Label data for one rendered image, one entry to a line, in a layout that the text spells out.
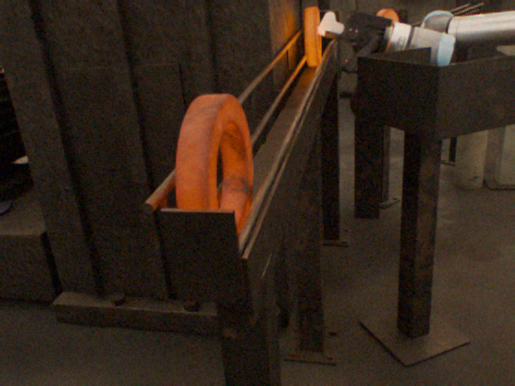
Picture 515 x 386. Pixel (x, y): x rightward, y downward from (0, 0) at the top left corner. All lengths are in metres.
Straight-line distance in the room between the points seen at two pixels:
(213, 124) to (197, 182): 0.06
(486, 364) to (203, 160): 1.03
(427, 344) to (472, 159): 1.14
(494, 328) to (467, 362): 0.17
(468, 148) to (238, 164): 1.77
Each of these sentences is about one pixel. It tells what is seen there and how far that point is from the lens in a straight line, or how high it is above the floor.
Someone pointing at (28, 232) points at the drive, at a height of 0.25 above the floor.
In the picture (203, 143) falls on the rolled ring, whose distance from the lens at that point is 0.47.
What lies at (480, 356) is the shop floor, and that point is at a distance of 1.38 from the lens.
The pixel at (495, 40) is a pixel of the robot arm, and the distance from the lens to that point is 1.49.
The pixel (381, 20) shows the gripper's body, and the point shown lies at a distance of 1.40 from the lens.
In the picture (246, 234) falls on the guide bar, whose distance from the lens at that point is 0.51.
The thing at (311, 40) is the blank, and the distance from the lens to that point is 1.34.
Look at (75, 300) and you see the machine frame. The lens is 1.57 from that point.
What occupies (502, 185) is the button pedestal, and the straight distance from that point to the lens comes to 2.43.
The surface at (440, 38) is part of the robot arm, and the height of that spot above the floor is 0.73.
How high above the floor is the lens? 0.85
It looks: 22 degrees down
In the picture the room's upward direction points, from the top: 5 degrees counter-clockwise
